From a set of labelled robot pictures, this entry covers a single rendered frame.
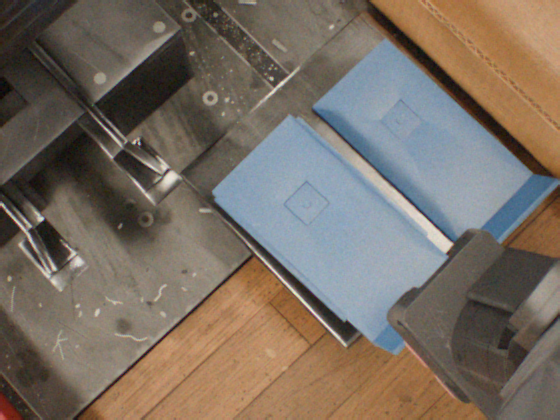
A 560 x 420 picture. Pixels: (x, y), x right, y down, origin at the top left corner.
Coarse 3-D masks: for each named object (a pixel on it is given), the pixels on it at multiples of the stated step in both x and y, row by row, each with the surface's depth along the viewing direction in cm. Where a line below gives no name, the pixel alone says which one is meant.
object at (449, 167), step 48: (384, 48) 80; (336, 96) 80; (384, 96) 80; (432, 96) 79; (384, 144) 79; (432, 144) 79; (480, 144) 78; (432, 192) 78; (480, 192) 78; (528, 192) 76
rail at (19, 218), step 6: (0, 192) 72; (0, 198) 72; (6, 198) 72; (0, 204) 72; (6, 204) 72; (12, 204) 72; (6, 210) 72; (12, 210) 72; (18, 210) 72; (12, 216) 72; (18, 216) 72; (18, 222) 71; (24, 222) 71; (24, 228) 71; (30, 228) 71
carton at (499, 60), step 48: (384, 0) 81; (432, 0) 83; (480, 0) 83; (528, 0) 83; (432, 48) 81; (480, 48) 82; (528, 48) 82; (480, 96) 80; (528, 96) 74; (528, 144) 79
